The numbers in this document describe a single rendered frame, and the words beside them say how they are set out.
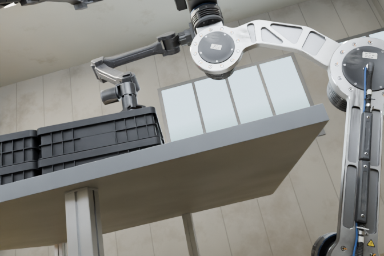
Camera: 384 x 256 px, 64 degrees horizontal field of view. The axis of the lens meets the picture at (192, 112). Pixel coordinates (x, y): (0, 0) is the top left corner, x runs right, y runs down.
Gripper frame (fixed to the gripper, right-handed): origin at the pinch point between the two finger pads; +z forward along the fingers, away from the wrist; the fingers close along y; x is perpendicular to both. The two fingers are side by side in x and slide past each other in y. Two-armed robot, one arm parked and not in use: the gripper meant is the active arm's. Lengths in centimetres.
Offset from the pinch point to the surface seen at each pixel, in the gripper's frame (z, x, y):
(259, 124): 19, -4, 51
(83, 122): -4.7, -15.9, -4.9
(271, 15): -210, 274, -44
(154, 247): 33, 157, -206
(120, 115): -4.6, -7.0, 3.6
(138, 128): 0.9, -2.5, 6.2
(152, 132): 3.2, 0.6, 9.1
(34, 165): 6.6, -27.5, -16.8
